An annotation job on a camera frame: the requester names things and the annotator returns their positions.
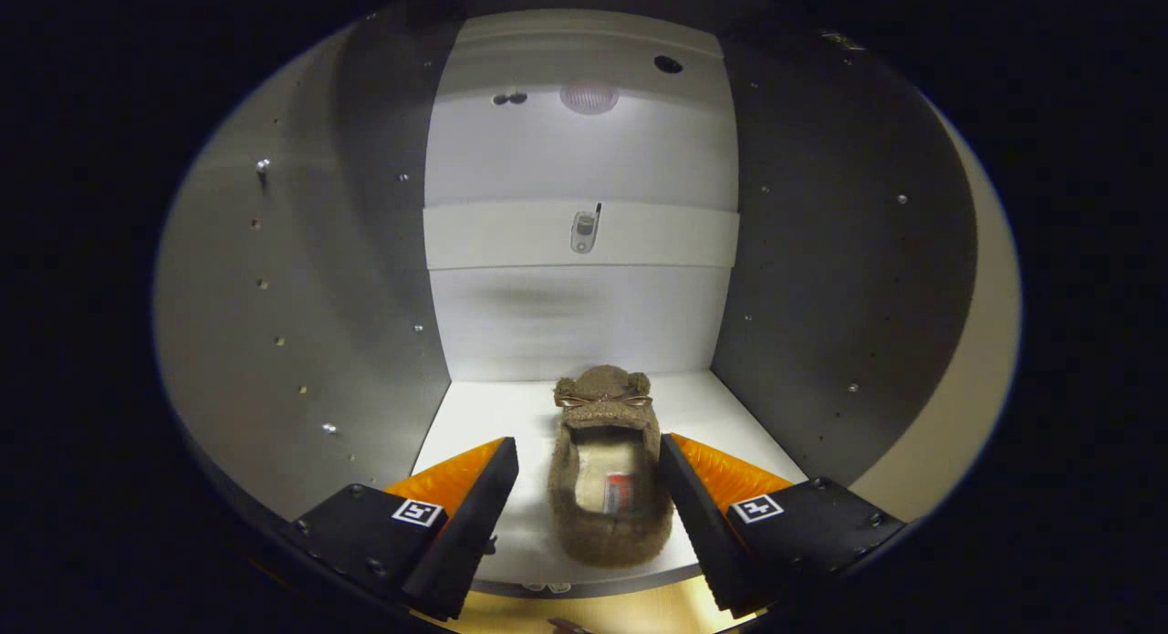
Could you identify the brown fuzzy shoe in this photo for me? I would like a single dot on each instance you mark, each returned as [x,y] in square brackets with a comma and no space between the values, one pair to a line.
[570,627]
[602,420]

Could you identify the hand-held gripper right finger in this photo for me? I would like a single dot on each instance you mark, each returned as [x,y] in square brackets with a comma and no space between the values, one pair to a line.
[712,538]

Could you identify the round white cabinet light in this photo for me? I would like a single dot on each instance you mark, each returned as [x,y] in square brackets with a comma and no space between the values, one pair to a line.
[589,97]

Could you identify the grey shoe cabinet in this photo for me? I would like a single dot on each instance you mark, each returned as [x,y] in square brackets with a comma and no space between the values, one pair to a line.
[301,251]

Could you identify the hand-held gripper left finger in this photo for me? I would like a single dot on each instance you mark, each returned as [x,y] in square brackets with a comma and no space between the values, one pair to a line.
[470,534]

